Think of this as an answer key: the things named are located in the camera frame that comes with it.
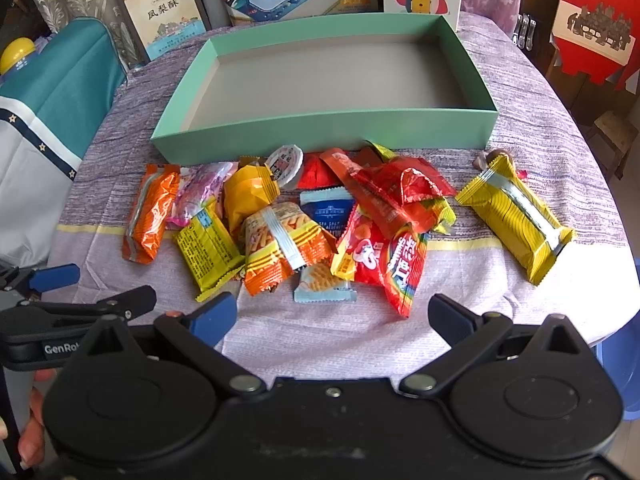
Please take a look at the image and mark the small red triangular pack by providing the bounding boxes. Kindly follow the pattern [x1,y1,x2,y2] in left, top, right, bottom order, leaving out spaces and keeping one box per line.
[296,152,342,191]

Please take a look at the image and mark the orange yellow cracker pack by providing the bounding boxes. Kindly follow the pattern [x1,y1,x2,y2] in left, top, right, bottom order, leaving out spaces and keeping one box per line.
[241,202,336,296]

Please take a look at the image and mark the small round jelly cup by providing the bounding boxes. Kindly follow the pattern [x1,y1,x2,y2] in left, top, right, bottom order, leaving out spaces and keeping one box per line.
[266,144,304,191]

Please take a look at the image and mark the framed pineapple cake picture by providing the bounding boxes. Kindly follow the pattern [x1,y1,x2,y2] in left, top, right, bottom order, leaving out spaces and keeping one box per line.
[116,0,210,62]

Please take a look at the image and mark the yellow text snack pack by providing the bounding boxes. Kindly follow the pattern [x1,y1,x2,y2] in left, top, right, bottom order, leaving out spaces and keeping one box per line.
[176,198,245,302]

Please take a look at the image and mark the person's left hand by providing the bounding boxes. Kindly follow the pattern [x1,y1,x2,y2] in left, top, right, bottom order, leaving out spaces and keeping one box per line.
[1,368,56,471]

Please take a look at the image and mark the wooden stool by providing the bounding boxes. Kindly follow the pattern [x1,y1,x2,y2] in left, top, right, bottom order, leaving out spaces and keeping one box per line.
[585,110,639,182]

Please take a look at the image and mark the golden yellow snack pack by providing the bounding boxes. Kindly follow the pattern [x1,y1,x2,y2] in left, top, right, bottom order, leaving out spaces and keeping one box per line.
[224,165,280,236]

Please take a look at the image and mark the long red snack stick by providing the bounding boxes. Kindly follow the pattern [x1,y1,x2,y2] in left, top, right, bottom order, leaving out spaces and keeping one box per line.
[320,148,410,237]

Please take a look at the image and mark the light blue wafer pack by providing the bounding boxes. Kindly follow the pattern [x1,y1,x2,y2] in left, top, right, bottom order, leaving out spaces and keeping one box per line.
[293,262,357,304]

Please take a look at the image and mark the yellow ball toy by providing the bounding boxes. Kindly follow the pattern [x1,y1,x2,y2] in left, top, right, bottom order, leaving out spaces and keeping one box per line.
[0,37,37,75]

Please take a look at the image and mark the pink candy pack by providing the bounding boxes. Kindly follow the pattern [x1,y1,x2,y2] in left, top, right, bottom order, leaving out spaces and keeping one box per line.
[167,162,239,229]

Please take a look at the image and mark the red paper decoration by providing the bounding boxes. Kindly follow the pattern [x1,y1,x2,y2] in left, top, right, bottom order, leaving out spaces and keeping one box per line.
[551,0,639,93]

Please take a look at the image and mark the mint green cardboard box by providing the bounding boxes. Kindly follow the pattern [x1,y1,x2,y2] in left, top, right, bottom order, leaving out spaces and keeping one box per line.
[151,13,498,166]

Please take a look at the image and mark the teal fabric chair cover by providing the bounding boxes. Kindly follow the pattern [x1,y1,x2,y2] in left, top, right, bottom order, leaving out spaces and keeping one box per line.
[1,18,126,266]

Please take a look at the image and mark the purple striped tablecloth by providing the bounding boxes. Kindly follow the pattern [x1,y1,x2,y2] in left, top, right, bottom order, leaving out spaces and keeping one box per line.
[49,13,639,380]

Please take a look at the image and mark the red snack bag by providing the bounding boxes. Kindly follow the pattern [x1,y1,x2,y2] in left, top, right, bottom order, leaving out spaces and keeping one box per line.
[354,156,457,234]

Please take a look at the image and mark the red Skittles candy bag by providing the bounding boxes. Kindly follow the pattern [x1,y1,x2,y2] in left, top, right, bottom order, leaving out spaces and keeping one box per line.
[330,205,427,318]

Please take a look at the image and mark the orange snack pack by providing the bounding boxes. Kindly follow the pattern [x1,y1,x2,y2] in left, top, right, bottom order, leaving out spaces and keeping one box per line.
[122,164,180,264]

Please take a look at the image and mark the silver nail clippers set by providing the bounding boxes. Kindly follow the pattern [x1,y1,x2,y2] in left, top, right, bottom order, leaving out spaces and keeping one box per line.
[512,14,537,52]

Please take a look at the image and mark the blue white biscuit pack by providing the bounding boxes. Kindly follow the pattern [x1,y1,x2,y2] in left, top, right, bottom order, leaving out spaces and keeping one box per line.
[299,186,355,240]

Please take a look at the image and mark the yellow striped snack pack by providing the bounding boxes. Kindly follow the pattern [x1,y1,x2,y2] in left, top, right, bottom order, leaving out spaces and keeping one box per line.
[456,156,575,285]

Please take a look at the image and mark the brown ball candy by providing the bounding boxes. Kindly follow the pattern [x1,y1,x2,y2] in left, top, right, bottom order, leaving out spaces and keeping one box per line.
[473,148,528,181]

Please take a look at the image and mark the blue plastic stool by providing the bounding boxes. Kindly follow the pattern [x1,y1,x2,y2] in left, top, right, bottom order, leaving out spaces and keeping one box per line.
[591,257,640,416]

